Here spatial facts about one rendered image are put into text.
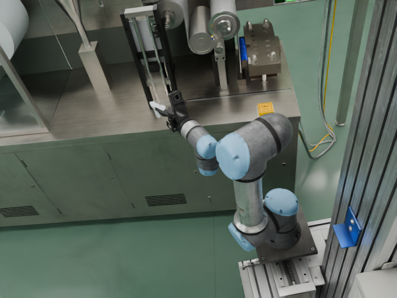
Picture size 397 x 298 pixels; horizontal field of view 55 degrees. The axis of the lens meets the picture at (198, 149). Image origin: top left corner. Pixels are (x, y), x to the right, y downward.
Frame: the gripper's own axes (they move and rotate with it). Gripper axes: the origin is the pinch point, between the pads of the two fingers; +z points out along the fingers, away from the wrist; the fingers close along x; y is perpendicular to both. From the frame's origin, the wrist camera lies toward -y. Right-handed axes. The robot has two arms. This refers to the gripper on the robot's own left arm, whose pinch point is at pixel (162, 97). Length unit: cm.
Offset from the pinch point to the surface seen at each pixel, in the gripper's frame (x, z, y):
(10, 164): -65, 71, 61
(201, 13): 47, 44, -6
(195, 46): 35.8, 31.8, 3.0
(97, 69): -5, 67, 19
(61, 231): -56, 71, 132
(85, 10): 2, 92, -3
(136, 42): 7.6, 37.2, -5.6
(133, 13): 6.4, 33.2, -20.7
